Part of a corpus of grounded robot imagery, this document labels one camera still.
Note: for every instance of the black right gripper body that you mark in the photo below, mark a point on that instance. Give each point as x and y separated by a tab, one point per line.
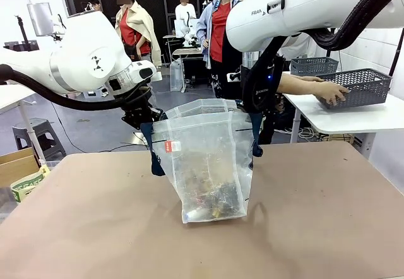
262	92

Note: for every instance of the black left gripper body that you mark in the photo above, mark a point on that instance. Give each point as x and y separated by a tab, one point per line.
139	111

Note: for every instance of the grey plastic lattice basket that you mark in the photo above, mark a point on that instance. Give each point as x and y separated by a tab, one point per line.
312	66
363	86

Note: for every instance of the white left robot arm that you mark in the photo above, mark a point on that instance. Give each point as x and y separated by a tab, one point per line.
79	55

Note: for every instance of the person's right forearm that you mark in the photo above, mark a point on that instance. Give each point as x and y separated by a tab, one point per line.
296	85

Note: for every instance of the dark packaged items pile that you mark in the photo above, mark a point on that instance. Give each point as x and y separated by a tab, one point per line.
217	193

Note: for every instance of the person's left hand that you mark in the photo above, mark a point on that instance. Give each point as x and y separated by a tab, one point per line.
312	79

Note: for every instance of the person's right hand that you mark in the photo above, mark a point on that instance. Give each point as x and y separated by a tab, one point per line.
331	91

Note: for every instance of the person in black shirt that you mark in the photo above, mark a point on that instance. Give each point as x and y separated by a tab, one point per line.
235	61

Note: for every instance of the clear plastic container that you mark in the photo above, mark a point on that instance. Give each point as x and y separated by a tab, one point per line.
176	74

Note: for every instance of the person in white shirt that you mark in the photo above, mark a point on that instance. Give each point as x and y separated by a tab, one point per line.
298	43

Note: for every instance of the grey background desk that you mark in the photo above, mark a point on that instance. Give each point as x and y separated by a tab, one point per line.
186	52

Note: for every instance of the person blue shirt red top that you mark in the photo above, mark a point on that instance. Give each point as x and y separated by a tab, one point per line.
217	29

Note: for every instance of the white side table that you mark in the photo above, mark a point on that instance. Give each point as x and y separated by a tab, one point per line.
347	118

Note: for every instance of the small white background robot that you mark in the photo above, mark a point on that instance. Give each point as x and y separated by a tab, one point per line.
187	33

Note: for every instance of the grey plastic step stool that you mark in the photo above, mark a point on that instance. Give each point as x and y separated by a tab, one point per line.
41	127

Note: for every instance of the person in white t-shirt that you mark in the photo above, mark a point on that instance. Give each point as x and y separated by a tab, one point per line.
186	12

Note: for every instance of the person with glasses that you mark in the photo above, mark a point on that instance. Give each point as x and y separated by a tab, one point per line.
94	4

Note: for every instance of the small white tube item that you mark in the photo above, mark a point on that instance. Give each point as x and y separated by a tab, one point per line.
195	214

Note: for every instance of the small yellow item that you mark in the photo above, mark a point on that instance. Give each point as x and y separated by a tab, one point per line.
216	213

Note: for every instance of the white desk with pole leg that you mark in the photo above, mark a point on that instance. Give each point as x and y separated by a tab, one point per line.
9	99

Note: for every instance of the white box with green print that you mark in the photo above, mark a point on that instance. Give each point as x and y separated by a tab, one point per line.
28	184

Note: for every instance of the brown cardboard box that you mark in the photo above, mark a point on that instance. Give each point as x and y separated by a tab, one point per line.
15	165

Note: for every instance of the grey panel on stand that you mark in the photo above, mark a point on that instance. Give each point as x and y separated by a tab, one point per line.
40	18

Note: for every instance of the black tripod leg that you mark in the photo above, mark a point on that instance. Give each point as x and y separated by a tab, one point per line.
398	51

